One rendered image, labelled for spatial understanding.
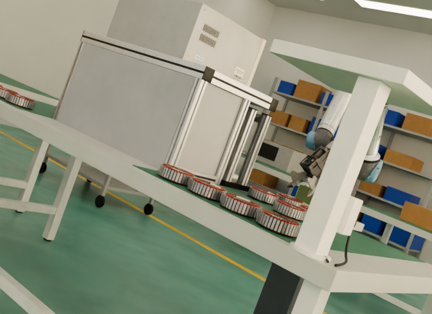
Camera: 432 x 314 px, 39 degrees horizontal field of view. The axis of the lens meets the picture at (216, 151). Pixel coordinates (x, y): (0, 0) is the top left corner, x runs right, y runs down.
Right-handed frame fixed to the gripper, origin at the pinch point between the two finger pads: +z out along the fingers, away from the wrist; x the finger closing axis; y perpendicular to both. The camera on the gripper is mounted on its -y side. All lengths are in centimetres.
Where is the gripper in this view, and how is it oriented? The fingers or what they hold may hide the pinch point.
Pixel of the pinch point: (297, 193)
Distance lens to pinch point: 235.0
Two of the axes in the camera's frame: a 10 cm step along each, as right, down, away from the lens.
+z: -7.3, 6.6, -1.8
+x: 3.9, 1.9, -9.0
